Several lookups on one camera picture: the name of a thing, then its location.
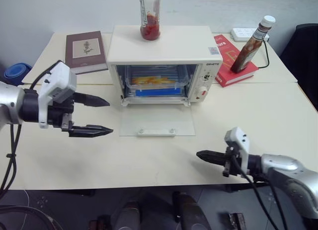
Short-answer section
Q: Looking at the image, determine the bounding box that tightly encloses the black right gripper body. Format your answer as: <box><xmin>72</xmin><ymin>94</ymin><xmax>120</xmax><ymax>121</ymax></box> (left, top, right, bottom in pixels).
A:
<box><xmin>222</xmin><ymin>146</ymin><xmax>245</xmax><ymax>178</ymax></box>

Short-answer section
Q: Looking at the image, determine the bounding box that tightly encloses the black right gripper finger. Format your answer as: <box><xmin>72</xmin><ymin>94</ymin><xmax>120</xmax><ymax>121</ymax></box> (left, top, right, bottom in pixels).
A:
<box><xmin>196</xmin><ymin>150</ymin><xmax>227</xmax><ymax>159</ymax></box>
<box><xmin>199</xmin><ymin>156</ymin><xmax>227</xmax><ymax>166</ymax></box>

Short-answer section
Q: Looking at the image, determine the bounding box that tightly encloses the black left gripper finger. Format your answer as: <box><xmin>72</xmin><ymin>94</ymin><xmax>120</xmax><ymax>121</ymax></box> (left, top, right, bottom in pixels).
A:
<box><xmin>68</xmin><ymin>124</ymin><xmax>114</xmax><ymax>139</ymax></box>
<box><xmin>74</xmin><ymin>91</ymin><xmax>111</xmax><ymax>108</ymax></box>

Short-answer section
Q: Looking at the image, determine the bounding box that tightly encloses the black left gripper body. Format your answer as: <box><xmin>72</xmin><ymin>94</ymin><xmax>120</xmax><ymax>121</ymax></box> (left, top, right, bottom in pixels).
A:
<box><xmin>48</xmin><ymin>91</ymin><xmax>76</xmax><ymax>133</ymax></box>

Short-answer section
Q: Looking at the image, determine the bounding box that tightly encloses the white oven timer knob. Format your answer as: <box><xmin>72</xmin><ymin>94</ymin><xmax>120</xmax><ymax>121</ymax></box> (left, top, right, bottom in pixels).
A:
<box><xmin>195</xmin><ymin>86</ymin><xmax>209</xmax><ymax>100</ymax></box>

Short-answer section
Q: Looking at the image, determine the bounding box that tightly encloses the glass toaster oven door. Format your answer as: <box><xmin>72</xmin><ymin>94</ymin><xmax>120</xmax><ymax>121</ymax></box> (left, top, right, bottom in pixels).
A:
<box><xmin>119</xmin><ymin>104</ymin><xmax>197</xmax><ymax>137</ymax></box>

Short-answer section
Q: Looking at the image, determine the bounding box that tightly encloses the clear food container blue label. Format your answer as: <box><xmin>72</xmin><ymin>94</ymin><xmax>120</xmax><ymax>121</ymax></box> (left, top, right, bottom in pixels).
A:
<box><xmin>124</xmin><ymin>65</ymin><xmax>188</xmax><ymax>98</ymax></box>

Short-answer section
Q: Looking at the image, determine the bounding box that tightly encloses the white toaster oven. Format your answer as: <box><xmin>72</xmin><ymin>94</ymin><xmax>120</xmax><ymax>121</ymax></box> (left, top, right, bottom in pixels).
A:
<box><xmin>106</xmin><ymin>25</ymin><xmax>224</xmax><ymax>107</ymax></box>

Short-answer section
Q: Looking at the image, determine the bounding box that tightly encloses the brown hardcover book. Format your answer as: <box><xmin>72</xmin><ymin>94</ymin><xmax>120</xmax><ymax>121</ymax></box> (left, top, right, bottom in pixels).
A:
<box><xmin>65</xmin><ymin>30</ymin><xmax>109</xmax><ymax>75</ymax></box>

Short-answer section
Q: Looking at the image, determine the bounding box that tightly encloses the blue rolled mat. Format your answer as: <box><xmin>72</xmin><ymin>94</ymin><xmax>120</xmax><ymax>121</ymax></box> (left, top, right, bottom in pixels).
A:
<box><xmin>3</xmin><ymin>63</ymin><xmax>33</xmax><ymax>87</ymax></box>

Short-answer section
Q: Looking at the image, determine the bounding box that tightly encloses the dark rounded shape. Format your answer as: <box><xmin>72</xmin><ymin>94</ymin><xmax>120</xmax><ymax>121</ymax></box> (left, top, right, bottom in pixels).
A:
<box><xmin>172</xmin><ymin>191</ymin><xmax>207</xmax><ymax>230</ymax></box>

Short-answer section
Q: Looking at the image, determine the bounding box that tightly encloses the clear ketchup bottle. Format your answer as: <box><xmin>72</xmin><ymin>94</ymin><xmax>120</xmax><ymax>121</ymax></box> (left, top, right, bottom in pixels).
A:
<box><xmin>139</xmin><ymin>0</ymin><xmax>162</xmax><ymax>41</ymax></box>

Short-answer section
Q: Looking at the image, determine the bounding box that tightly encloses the red hardcover book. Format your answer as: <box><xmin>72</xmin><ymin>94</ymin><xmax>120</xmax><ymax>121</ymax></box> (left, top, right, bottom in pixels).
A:
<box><xmin>213</xmin><ymin>34</ymin><xmax>260</xmax><ymax>88</ymax></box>

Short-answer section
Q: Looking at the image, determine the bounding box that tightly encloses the brown sauce bottle white cap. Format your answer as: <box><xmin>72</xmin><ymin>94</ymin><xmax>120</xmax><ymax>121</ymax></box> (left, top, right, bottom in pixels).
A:
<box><xmin>230</xmin><ymin>15</ymin><xmax>276</xmax><ymax>74</ymax></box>

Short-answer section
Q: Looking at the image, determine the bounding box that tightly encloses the white power strip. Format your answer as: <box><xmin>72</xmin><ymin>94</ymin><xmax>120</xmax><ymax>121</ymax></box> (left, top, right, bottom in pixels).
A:
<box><xmin>230</xmin><ymin>27</ymin><xmax>270</xmax><ymax>43</ymax></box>

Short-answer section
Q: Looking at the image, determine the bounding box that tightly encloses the black chair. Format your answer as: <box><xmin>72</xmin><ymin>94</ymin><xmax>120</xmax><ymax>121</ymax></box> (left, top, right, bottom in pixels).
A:
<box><xmin>280</xmin><ymin>23</ymin><xmax>318</xmax><ymax>105</ymax></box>

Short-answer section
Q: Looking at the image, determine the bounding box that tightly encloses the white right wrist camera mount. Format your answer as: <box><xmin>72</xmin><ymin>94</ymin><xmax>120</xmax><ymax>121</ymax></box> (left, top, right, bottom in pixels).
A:
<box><xmin>224</xmin><ymin>127</ymin><xmax>250</xmax><ymax>177</ymax></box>

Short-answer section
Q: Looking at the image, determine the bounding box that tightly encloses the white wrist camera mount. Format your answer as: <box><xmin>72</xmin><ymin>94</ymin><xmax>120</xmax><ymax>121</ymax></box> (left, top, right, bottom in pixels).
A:
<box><xmin>38</xmin><ymin>61</ymin><xmax>78</xmax><ymax>129</ymax></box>
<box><xmin>224</xmin><ymin>127</ymin><xmax>250</xmax><ymax>177</ymax></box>

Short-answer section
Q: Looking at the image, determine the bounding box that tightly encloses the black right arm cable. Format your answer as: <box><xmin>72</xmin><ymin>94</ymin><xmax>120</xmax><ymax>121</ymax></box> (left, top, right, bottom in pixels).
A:
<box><xmin>232</xmin><ymin>153</ymin><xmax>293</xmax><ymax>230</ymax></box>

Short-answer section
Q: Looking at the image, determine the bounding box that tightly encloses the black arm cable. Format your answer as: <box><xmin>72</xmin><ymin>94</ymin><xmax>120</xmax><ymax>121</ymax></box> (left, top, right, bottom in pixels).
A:
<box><xmin>0</xmin><ymin>60</ymin><xmax>63</xmax><ymax>199</ymax></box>
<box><xmin>232</xmin><ymin>153</ymin><xmax>293</xmax><ymax>230</ymax></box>

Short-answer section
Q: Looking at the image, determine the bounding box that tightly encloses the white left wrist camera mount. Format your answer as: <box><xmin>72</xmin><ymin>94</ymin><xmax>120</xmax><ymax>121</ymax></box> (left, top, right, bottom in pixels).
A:
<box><xmin>38</xmin><ymin>61</ymin><xmax>78</xmax><ymax>129</ymax></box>

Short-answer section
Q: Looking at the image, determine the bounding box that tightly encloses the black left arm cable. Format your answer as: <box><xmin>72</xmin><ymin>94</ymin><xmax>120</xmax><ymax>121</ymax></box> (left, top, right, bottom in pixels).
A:
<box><xmin>0</xmin><ymin>60</ymin><xmax>63</xmax><ymax>199</ymax></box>

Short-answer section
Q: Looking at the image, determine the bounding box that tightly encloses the thin white wire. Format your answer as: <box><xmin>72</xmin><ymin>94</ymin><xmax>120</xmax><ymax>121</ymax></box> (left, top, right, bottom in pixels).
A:
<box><xmin>23</xmin><ymin>189</ymin><xmax>34</xmax><ymax>216</ymax></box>

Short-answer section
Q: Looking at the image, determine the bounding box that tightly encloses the black power cord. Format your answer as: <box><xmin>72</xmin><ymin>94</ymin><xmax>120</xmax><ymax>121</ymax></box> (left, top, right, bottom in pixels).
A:
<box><xmin>257</xmin><ymin>39</ymin><xmax>271</xmax><ymax>70</ymax></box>

